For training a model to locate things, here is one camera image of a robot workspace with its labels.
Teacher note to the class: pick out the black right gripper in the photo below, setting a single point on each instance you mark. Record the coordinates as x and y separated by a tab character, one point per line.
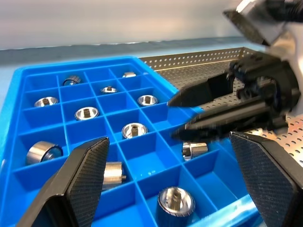
265	78

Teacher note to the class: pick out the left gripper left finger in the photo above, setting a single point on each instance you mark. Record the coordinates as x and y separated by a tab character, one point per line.
80	179

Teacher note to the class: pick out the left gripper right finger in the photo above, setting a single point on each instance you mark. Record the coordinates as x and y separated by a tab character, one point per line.
272	177

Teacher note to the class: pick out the metal nut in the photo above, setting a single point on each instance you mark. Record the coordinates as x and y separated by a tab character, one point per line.
194	150
147	100
109	89

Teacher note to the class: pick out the blue compartment tray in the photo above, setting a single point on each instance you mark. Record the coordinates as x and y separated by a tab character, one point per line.
151	160

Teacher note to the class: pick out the perforated metal tray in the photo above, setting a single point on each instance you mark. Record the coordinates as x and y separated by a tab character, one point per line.
184	70

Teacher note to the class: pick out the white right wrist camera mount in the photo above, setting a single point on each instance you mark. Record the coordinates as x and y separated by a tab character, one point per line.
288	45

